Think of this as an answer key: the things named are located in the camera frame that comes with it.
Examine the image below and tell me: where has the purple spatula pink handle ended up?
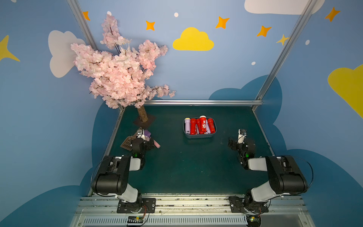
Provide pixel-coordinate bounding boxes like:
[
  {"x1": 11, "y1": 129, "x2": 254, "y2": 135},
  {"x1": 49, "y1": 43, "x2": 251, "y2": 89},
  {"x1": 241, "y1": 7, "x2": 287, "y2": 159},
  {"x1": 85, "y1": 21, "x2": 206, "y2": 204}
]
[{"x1": 143, "y1": 130, "x2": 161, "y2": 150}]

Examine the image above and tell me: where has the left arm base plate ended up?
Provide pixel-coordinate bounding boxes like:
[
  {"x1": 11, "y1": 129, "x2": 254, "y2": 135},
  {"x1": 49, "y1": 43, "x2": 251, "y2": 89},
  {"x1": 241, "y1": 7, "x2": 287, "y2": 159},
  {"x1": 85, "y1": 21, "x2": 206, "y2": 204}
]
[{"x1": 116, "y1": 198, "x2": 156, "y2": 214}]

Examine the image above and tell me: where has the brown slotted litter scoop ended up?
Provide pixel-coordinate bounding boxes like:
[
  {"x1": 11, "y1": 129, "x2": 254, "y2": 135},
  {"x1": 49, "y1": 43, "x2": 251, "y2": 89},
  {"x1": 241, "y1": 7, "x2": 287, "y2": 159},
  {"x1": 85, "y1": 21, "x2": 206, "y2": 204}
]
[{"x1": 120, "y1": 136, "x2": 133, "y2": 151}]

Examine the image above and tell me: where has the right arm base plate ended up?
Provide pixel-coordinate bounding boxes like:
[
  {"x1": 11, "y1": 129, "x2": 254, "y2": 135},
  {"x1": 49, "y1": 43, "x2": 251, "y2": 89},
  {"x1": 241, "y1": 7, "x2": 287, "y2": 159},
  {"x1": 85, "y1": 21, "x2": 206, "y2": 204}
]
[{"x1": 228, "y1": 196, "x2": 269, "y2": 215}]

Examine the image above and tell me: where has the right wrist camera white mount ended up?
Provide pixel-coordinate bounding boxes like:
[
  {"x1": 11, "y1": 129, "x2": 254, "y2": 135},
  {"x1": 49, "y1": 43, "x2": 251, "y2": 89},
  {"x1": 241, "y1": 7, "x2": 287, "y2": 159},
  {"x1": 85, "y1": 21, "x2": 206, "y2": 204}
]
[{"x1": 237, "y1": 129, "x2": 247, "y2": 144}]

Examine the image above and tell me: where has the horizontal aluminium frame rail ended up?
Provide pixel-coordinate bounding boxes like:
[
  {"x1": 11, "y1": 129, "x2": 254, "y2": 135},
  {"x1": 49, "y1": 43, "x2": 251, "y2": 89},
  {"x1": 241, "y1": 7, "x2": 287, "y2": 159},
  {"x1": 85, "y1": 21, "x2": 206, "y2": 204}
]
[{"x1": 145, "y1": 100, "x2": 263, "y2": 107}]

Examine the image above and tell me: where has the left control circuit board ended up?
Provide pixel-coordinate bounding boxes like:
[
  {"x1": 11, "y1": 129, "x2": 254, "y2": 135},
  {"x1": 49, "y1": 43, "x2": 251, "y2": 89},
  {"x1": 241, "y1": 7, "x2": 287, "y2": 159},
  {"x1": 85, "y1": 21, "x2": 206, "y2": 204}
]
[{"x1": 126, "y1": 216, "x2": 145, "y2": 227}]

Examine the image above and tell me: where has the right control circuit board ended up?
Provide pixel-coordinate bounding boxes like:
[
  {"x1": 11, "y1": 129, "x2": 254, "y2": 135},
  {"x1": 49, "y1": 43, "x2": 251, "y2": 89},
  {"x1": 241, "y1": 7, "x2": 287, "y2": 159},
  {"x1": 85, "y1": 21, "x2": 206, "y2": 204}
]
[{"x1": 246, "y1": 216, "x2": 261, "y2": 227}]

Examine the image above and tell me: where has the red flashlight white head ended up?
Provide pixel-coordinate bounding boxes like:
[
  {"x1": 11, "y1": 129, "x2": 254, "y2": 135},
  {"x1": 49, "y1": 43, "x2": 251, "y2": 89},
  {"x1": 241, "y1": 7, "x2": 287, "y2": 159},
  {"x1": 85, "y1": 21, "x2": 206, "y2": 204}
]
[{"x1": 199, "y1": 115, "x2": 207, "y2": 134}]

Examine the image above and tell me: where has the pink cherry blossom tree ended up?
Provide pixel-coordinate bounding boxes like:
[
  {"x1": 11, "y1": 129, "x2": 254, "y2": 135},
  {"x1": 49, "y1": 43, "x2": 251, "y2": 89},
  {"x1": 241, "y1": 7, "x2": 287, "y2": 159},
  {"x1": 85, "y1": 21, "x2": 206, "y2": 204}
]
[{"x1": 71, "y1": 15, "x2": 175, "y2": 123}]

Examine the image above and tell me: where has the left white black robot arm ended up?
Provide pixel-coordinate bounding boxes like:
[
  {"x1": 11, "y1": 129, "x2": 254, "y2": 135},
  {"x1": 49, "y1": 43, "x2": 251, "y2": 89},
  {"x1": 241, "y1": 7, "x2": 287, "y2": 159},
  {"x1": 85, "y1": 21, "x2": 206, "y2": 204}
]
[{"x1": 91, "y1": 138, "x2": 160, "y2": 205}]

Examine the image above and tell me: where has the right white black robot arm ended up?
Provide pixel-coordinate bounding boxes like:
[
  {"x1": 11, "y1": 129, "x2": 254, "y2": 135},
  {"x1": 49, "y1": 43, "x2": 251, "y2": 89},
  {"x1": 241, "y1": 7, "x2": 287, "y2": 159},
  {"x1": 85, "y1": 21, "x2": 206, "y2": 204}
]
[{"x1": 228, "y1": 136, "x2": 312, "y2": 205}]

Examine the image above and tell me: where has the red flashlight slanted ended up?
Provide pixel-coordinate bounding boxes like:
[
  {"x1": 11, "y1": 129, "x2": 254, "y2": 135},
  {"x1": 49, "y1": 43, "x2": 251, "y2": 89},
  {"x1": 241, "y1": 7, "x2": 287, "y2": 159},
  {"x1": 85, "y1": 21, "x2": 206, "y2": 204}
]
[{"x1": 207, "y1": 118, "x2": 216, "y2": 134}]

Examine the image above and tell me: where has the blue-grey plastic storage box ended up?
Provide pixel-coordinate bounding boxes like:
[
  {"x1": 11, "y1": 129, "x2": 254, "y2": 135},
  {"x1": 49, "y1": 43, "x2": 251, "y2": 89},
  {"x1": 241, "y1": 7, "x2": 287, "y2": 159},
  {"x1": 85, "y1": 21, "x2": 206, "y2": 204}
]
[{"x1": 183, "y1": 117, "x2": 217, "y2": 139}]

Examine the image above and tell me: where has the purple flashlight yellow head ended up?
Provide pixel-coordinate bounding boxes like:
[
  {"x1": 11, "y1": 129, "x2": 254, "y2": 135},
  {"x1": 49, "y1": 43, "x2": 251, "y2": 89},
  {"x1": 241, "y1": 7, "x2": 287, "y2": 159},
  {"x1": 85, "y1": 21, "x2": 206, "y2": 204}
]
[{"x1": 206, "y1": 124, "x2": 211, "y2": 134}]

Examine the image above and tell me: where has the control circuit board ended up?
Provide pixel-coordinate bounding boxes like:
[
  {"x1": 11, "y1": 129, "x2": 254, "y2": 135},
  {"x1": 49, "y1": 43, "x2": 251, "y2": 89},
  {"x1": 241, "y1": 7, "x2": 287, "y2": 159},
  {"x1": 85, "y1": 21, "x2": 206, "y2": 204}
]
[
  {"x1": 246, "y1": 216, "x2": 261, "y2": 227},
  {"x1": 126, "y1": 216, "x2": 145, "y2": 227}
]

